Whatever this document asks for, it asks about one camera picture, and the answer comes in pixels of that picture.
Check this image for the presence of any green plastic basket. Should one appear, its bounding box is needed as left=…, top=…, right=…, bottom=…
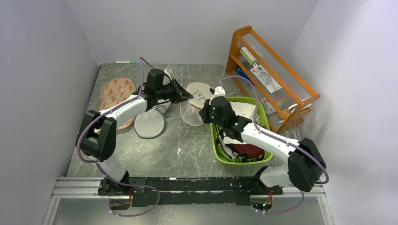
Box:
left=210, top=97, right=273, bottom=165

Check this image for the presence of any blue item on shelf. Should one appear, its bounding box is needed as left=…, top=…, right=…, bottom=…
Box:
left=235, top=67, right=255, bottom=86

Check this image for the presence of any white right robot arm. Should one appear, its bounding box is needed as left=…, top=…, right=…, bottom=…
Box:
left=199, top=96, right=326, bottom=194

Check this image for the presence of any floral pink bra pad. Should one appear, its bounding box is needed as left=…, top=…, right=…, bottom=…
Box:
left=99, top=77, right=137, bottom=111

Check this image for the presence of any green white box on shelf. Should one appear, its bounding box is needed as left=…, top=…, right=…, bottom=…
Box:
left=240, top=47, right=258, bottom=65

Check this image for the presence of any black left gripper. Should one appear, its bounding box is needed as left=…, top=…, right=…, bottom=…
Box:
left=156, top=78, right=193, bottom=104

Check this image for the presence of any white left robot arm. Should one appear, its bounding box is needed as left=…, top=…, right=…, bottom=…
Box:
left=76, top=68, right=193, bottom=195

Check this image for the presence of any colourful packet on lower shelf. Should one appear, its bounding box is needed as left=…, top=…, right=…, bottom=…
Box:
left=261, top=98, right=276, bottom=115

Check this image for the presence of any green and white marker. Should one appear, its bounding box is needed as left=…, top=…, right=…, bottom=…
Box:
left=115, top=61, right=136, bottom=64

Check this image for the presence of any red garment in basket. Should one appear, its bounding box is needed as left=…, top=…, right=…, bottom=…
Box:
left=232, top=144, right=265, bottom=159

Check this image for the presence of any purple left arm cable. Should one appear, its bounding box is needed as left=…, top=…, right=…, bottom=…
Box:
left=76, top=56, right=161, bottom=218

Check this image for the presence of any white packaged item on shelf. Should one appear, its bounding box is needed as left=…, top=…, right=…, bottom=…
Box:
left=250, top=63, right=282, bottom=93

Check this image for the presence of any black white garment in basket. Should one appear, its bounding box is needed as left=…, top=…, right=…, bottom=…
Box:
left=215, top=126, right=265, bottom=163

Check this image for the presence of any beige-trim mesh laundry bag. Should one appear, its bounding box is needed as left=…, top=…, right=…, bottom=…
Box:
left=180, top=82, right=213, bottom=127

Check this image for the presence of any white cloth in basket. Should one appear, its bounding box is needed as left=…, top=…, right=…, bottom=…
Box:
left=223, top=101, right=260, bottom=145

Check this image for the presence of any orange wooden shelf rack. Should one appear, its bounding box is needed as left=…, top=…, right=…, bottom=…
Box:
left=226, top=26, right=320, bottom=134

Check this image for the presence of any black mounting rail base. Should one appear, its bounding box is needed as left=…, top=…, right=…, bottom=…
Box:
left=51, top=176, right=324, bottom=207

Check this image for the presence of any blue-trim mesh laundry bag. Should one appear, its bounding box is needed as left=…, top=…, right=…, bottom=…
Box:
left=133, top=102, right=171, bottom=139

